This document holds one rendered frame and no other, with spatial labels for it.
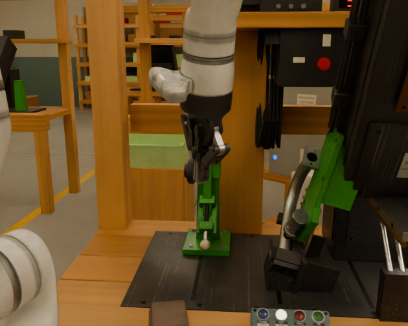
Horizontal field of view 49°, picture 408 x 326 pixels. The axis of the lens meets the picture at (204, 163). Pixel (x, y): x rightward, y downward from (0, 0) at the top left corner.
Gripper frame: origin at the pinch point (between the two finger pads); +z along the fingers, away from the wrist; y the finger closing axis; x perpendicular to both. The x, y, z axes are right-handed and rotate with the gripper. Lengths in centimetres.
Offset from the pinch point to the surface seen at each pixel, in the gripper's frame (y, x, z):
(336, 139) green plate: 9.8, -36.9, 5.9
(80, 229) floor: 245, -16, 204
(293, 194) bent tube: 19.5, -36.3, 26.4
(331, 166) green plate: 7.7, -35.1, 11.1
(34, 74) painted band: 1122, -73, 378
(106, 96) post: 71, -3, 16
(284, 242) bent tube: 10.5, -28.7, 32.7
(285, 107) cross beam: 50, -54, 18
